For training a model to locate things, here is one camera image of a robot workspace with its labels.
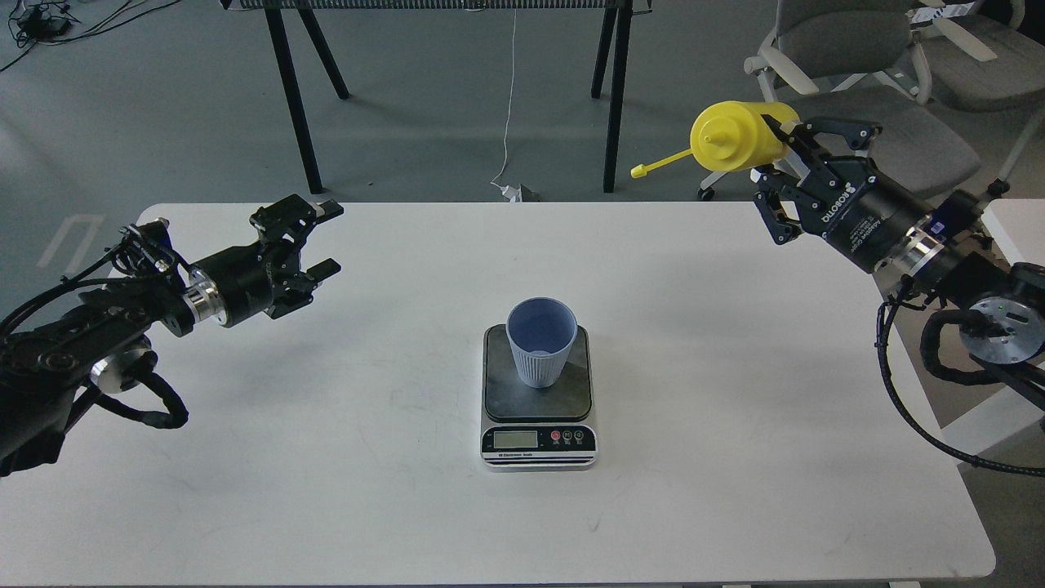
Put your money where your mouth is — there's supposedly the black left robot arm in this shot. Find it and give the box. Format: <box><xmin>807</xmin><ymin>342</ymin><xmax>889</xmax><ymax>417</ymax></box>
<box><xmin>1</xmin><ymin>194</ymin><xmax>343</xmax><ymax>476</ymax></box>

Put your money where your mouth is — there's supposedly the digital kitchen scale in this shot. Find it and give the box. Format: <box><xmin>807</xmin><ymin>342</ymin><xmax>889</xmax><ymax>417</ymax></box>
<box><xmin>480</xmin><ymin>324</ymin><xmax>598</xmax><ymax>471</ymax></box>

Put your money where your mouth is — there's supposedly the white side table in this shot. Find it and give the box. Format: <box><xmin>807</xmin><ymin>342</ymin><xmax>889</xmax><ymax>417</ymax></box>
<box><xmin>941</xmin><ymin>198</ymin><xmax>1044</xmax><ymax>461</ymax></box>

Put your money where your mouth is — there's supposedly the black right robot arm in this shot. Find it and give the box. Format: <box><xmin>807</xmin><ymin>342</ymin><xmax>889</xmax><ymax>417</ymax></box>
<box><xmin>753</xmin><ymin>114</ymin><xmax>1043</xmax><ymax>478</ymax></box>

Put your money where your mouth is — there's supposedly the white power cable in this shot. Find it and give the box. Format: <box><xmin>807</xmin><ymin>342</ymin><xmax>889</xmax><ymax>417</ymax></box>
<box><xmin>490</xmin><ymin>8</ymin><xmax>520</xmax><ymax>202</ymax></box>

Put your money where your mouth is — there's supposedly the grey office chair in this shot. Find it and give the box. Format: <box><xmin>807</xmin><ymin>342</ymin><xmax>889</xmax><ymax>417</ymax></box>
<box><xmin>909</xmin><ymin>1</ymin><xmax>1044</xmax><ymax>198</ymax></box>
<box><xmin>744</xmin><ymin>1</ymin><xmax>981</xmax><ymax>198</ymax></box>

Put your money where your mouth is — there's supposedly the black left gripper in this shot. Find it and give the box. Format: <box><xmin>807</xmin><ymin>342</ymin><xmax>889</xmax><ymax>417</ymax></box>
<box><xmin>183</xmin><ymin>194</ymin><xmax>344</xmax><ymax>328</ymax></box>

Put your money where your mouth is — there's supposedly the blue plastic cup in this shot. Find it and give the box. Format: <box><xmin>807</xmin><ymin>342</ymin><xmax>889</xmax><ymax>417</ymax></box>
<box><xmin>506</xmin><ymin>297</ymin><xmax>579</xmax><ymax>390</ymax></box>

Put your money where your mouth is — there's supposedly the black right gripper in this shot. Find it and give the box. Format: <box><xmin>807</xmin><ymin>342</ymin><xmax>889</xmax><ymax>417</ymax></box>
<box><xmin>753</xmin><ymin>115</ymin><xmax>931</xmax><ymax>273</ymax></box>

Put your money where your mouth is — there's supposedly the yellow squeeze bottle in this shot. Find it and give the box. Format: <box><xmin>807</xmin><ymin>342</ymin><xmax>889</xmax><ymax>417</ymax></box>
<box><xmin>630</xmin><ymin>100</ymin><xmax>799</xmax><ymax>179</ymax></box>

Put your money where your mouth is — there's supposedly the black cable bundle on floor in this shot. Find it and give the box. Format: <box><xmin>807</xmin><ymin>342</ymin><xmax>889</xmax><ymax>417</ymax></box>
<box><xmin>0</xmin><ymin>0</ymin><xmax>185</xmax><ymax>74</ymax></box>

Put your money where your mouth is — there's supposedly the black trestle table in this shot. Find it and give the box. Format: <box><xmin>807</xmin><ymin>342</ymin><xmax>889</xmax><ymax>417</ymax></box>
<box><xmin>216</xmin><ymin>1</ymin><xmax>654</xmax><ymax>196</ymax></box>

